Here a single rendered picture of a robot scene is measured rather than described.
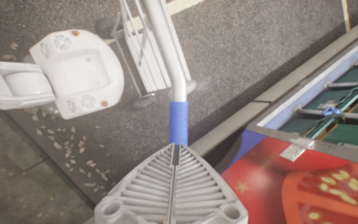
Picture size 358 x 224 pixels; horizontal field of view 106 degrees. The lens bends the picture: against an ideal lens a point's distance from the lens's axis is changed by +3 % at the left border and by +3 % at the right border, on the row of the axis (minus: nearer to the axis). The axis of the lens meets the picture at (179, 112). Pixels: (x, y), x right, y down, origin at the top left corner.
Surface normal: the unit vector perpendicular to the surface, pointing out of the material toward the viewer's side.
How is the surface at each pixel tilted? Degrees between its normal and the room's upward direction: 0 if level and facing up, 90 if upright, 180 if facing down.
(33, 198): 9
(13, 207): 8
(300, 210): 90
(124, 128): 0
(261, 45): 0
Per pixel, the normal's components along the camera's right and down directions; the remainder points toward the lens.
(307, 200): -0.47, -0.84
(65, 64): 0.32, 0.11
